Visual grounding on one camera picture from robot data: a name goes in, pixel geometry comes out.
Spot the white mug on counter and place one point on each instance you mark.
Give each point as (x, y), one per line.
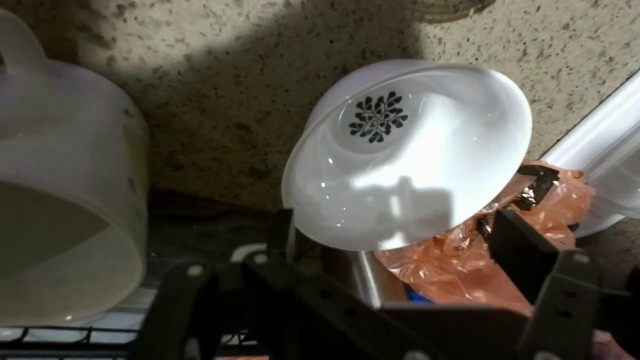
(73, 186)

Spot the stainless steel tumbler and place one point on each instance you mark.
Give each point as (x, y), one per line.
(364, 277)

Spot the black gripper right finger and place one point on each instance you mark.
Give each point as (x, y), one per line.
(572, 295)

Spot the orange plastic bag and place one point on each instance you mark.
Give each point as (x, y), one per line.
(456, 268)

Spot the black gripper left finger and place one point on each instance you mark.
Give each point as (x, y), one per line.
(293, 314)

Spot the white bowl with flower pattern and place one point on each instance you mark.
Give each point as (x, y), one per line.
(402, 150)

